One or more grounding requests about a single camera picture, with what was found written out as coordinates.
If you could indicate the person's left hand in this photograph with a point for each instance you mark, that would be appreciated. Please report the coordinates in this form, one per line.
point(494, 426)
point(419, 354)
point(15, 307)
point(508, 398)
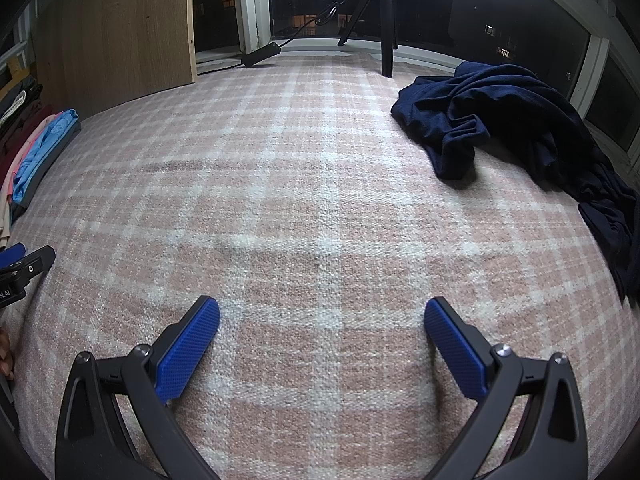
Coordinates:
point(5, 355)

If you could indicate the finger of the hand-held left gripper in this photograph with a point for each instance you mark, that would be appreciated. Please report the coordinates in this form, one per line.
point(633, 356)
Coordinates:
point(12, 255)
point(37, 260)

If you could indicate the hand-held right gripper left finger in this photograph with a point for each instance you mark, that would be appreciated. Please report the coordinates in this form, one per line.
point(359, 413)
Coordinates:
point(187, 345)

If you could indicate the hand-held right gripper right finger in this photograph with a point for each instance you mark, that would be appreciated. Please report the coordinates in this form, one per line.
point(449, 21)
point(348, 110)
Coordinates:
point(452, 345)

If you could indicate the stack of folded clothes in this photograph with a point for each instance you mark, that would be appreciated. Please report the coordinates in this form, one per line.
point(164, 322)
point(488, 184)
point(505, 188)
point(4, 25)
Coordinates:
point(45, 145)

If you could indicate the navy blue shirt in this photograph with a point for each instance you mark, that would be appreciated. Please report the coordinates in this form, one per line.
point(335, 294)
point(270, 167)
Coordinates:
point(500, 110)

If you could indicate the black tripod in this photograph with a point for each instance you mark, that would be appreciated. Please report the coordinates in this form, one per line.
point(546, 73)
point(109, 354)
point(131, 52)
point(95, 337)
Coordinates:
point(386, 20)

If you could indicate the light wooden board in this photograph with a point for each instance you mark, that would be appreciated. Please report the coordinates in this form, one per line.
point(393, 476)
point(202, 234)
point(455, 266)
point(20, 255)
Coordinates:
point(115, 25)

